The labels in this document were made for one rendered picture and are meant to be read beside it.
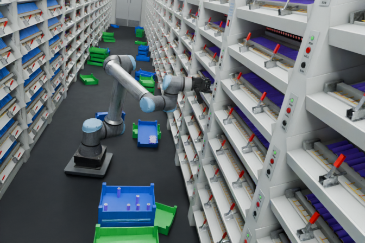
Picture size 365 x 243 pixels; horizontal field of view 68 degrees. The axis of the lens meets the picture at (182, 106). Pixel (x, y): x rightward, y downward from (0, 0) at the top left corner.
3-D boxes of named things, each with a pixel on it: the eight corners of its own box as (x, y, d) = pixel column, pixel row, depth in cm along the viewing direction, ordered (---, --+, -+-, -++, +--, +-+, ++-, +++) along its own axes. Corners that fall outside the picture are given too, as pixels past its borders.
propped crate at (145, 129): (157, 147, 275) (158, 142, 269) (137, 146, 271) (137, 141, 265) (156, 125, 296) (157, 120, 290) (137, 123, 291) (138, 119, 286)
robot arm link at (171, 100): (155, 109, 166) (157, 90, 162) (169, 106, 174) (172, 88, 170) (164, 114, 160) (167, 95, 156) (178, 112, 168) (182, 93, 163)
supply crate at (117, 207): (98, 219, 142) (98, 208, 139) (102, 192, 160) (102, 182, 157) (154, 218, 148) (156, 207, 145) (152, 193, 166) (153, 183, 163)
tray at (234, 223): (237, 259, 115) (233, 237, 109) (203, 171, 170) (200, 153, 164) (281, 245, 116) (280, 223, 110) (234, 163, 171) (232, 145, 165)
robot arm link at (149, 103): (98, 52, 188) (150, 100, 148) (113, 52, 196) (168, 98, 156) (95, 66, 193) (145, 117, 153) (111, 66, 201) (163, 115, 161)
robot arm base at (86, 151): (74, 154, 215) (75, 144, 211) (82, 142, 232) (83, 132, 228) (98, 159, 216) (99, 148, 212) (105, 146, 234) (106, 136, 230)
